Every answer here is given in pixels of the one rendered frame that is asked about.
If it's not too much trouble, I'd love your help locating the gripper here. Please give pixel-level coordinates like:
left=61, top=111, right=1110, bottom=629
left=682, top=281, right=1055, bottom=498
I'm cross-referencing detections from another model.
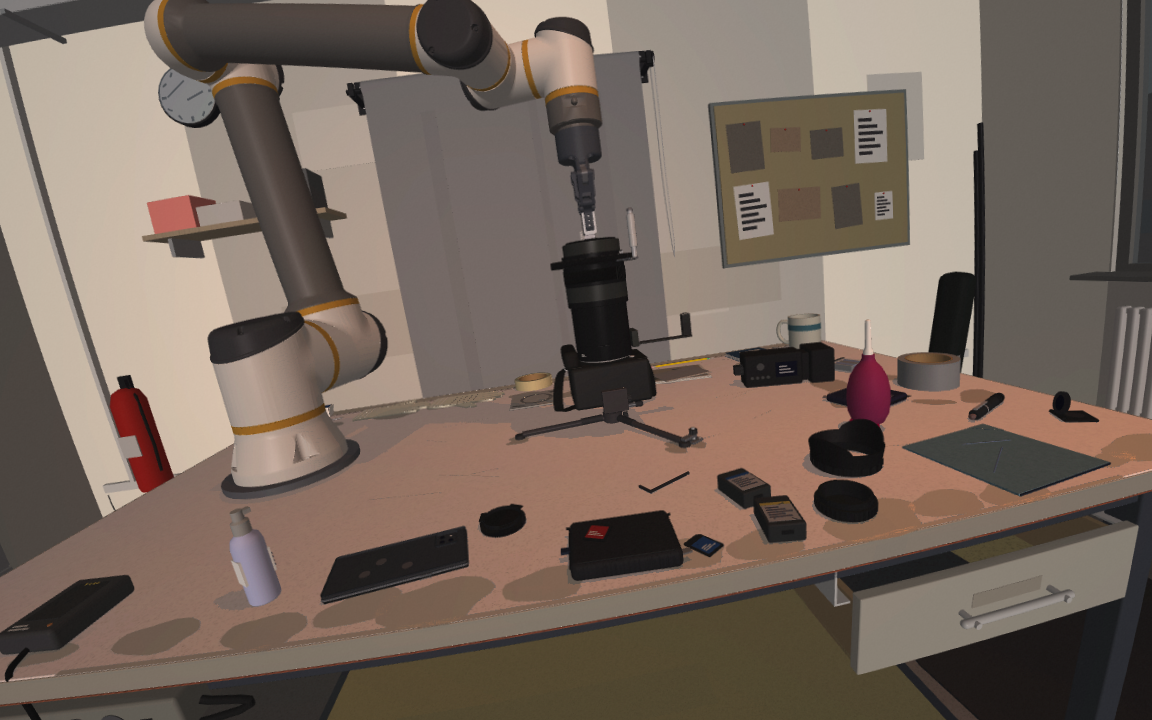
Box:
left=567, top=164, right=600, bottom=239

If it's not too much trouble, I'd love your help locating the black telephoto zoom lens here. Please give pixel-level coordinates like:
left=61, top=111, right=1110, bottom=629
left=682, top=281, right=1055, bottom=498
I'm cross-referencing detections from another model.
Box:
left=550, top=237, right=637, bottom=363

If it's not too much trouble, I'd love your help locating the black lens hood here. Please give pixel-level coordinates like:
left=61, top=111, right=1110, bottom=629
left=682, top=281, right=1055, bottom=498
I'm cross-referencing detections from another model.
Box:
left=808, top=419, right=886, bottom=477

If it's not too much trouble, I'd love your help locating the small black mat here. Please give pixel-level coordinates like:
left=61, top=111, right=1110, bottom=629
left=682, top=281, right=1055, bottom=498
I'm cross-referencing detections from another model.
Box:
left=826, top=387, right=910, bottom=408

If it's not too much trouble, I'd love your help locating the large black round cap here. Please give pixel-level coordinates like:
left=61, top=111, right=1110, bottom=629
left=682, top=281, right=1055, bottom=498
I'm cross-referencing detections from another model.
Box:
left=813, top=480, right=880, bottom=524

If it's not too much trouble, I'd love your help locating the grey roll backdrop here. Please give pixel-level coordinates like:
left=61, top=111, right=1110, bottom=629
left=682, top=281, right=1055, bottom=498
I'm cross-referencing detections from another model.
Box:
left=346, top=50, right=672, bottom=401

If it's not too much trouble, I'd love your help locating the black tabletop tripod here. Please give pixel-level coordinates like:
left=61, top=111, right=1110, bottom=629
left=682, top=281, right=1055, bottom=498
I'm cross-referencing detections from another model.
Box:
left=514, top=385, right=705, bottom=448

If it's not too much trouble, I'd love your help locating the cork notice board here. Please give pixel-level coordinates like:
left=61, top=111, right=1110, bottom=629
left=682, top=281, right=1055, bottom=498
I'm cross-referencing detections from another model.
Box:
left=708, top=90, right=912, bottom=269

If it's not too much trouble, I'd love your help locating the white mug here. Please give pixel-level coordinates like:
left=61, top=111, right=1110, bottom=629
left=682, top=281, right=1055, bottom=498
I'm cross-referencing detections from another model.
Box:
left=776, top=313, right=823, bottom=349

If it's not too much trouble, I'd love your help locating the black boxy device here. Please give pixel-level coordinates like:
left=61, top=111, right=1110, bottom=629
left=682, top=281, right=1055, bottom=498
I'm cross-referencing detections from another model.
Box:
left=733, top=342, right=837, bottom=389

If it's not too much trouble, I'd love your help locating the grey metal ruler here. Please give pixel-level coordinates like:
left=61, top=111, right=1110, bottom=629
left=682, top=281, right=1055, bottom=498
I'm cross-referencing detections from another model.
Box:
left=334, top=392, right=519, bottom=422

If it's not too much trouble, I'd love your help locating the maroon air blower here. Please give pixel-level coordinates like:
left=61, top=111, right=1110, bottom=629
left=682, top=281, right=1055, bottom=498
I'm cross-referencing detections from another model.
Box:
left=846, top=320, right=894, bottom=425

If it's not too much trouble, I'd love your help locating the black case red label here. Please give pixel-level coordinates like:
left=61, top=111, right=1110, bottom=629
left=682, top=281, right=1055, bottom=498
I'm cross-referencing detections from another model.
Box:
left=563, top=510, right=686, bottom=582

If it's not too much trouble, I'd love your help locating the grey tape roll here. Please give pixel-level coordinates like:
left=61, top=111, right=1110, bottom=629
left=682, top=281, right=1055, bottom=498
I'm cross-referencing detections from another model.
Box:
left=896, top=351, right=963, bottom=392

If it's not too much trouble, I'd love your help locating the black cylinder case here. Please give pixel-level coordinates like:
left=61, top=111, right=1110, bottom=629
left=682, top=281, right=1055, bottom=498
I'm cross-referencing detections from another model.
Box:
left=928, top=271, right=977, bottom=358

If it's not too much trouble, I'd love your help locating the black upright pole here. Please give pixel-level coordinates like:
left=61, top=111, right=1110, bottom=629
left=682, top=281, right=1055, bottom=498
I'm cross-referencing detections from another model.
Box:
left=973, top=122, right=986, bottom=379

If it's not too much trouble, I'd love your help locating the black tablet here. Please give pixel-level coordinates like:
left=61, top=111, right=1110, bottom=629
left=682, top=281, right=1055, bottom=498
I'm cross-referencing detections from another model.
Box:
left=320, top=527, right=470, bottom=605

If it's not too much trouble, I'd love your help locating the red box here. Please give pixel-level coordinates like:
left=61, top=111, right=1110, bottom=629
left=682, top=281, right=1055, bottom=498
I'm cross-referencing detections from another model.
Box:
left=147, top=196, right=217, bottom=236

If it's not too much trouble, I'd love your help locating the lavender pump bottle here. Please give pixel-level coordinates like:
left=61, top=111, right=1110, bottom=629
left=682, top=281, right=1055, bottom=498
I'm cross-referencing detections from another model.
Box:
left=228, top=506, right=282, bottom=608

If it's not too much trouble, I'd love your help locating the red fire extinguisher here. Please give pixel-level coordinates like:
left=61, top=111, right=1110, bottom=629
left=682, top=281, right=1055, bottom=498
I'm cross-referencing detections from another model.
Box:
left=104, top=375, right=175, bottom=494

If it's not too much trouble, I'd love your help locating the grey table drawer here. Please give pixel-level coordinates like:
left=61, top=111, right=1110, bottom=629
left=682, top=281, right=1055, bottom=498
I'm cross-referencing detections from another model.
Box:
left=834, top=515, right=1140, bottom=676

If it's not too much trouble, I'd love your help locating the black power pack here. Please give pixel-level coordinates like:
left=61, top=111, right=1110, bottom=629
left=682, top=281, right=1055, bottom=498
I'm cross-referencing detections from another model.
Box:
left=0, top=574, right=135, bottom=656

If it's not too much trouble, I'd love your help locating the white backdrop pull cord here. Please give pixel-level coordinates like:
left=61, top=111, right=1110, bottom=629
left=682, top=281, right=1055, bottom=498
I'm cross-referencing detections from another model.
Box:
left=647, top=78, right=678, bottom=257

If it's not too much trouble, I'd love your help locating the black camera body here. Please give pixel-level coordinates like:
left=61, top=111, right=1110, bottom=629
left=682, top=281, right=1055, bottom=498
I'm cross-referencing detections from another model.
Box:
left=553, top=343, right=657, bottom=413

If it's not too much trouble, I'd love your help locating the black camera battery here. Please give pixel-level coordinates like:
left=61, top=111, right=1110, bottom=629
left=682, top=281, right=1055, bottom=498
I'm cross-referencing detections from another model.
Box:
left=753, top=495, right=808, bottom=544
left=716, top=467, right=773, bottom=509

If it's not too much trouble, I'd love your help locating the grey wall paper sheet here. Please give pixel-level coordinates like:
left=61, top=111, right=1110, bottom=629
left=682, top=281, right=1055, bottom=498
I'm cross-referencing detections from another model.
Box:
left=866, top=72, right=925, bottom=162

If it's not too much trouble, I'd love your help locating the grey round base plate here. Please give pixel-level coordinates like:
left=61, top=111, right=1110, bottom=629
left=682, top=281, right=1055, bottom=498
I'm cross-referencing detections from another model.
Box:
left=221, top=440, right=361, bottom=499

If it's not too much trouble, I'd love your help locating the wooden wall shelf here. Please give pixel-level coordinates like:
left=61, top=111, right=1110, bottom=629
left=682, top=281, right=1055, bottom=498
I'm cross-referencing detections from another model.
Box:
left=143, top=195, right=347, bottom=259

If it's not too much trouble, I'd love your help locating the grey wall clock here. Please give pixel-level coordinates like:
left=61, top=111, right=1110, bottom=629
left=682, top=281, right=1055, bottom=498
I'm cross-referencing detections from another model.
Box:
left=158, top=68, right=222, bottom=129

